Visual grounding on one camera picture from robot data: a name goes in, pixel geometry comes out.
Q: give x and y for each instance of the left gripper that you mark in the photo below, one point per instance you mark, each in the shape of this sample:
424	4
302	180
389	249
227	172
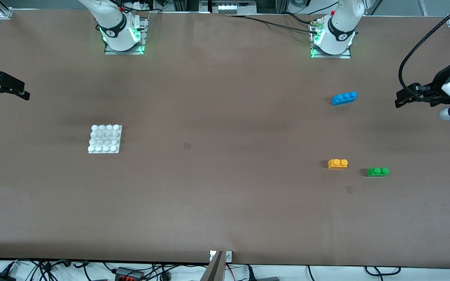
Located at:
435	88

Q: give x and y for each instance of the yellow two-stud block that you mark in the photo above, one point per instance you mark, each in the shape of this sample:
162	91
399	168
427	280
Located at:
337	164

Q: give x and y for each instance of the white studded base plate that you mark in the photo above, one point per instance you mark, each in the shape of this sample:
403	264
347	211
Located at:
105	139

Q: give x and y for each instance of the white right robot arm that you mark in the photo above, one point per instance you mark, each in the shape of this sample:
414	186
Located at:
113	23

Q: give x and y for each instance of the blue three-stud block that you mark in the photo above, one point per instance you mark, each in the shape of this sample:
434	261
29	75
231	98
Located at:
344	98

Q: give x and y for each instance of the green two-stud block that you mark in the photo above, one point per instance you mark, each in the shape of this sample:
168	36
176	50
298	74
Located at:
377	172

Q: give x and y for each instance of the white power strip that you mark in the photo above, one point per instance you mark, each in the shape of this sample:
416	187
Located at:
233	7

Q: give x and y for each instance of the brown table cover mat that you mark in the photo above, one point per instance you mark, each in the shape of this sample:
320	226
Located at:
225	203

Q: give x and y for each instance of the grey box with orange connectors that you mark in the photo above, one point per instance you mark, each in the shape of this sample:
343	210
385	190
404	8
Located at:
129	275

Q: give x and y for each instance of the small white metal bracket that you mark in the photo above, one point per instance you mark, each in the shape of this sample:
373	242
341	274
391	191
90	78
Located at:
228	256

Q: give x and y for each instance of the grey camera mount bar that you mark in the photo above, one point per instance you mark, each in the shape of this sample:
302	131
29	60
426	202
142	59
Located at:
214	271

